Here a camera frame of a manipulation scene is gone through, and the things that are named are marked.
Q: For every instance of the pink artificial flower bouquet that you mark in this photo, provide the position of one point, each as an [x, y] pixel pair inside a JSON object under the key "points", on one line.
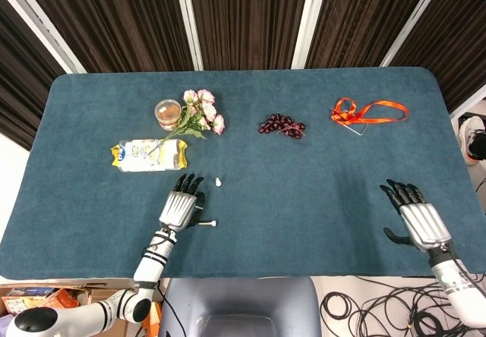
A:
{"points": [[208, 110]]}

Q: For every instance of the clear plastic card holder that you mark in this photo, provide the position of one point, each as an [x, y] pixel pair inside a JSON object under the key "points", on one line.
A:
{"points": [[360, 130]]}

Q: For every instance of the orange ribbon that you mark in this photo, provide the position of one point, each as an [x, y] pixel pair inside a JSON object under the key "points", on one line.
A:
{"points": [[339, 116]]}

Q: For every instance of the blue flat package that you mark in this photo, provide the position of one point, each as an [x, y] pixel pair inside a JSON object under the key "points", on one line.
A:
{"points": [[30, 290]]}

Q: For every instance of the orange snack box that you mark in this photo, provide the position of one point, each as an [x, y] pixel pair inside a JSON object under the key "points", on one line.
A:
{"points": [[57, 299]]}

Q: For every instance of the clear jar with brown contents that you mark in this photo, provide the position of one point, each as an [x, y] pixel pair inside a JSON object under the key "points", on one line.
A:
{"points": [[167, 114]]}

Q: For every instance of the brown cardboard box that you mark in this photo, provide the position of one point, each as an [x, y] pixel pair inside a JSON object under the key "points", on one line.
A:
{"points": [[95, 291]]}

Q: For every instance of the dark brown partition panel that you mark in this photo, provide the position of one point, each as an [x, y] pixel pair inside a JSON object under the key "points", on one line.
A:
{"points": [[23, 94], [247, 18], [114, 22], [364, 18], [455, 37]]}

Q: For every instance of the blue felt table mat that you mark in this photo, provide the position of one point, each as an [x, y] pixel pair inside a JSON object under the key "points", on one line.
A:
{"points": [[266, 200]]}

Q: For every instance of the dark red grape bunch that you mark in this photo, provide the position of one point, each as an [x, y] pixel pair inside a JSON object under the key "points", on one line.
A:
{"points": [[279, 123]]}

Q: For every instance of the yellow white snack package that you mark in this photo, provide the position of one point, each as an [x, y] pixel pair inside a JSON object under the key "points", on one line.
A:
{"points": [[140, 156]]}

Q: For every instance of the white black sneaker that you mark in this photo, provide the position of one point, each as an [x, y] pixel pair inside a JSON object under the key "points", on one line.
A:
{"points": [[471, 132]]}

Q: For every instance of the purple bag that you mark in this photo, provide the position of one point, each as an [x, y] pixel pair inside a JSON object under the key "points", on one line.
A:
{"points": [[4, 323]]}

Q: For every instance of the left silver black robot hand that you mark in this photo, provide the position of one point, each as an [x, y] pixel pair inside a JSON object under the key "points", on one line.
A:
{"points": [[178, 210]]}

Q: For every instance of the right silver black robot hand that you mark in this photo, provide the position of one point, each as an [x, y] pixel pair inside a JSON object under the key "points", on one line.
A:
{"points": [[423, 225]]}

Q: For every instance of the white aluminium partition post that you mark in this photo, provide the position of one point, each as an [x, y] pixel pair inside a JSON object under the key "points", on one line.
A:
{"points": [[189, 22], [41, 26], [309, 22], [469, 103], [414, 22]]}

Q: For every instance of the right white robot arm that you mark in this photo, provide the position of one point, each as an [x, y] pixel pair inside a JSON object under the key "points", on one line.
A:
{"points": [[459, 291]]}

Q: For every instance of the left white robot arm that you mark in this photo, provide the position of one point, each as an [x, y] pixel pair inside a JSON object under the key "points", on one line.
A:
{"points": [[150, 265]]}

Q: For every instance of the grey robot base seat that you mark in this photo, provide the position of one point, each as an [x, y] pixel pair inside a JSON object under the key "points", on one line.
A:
{"points": [[243, 303]]}

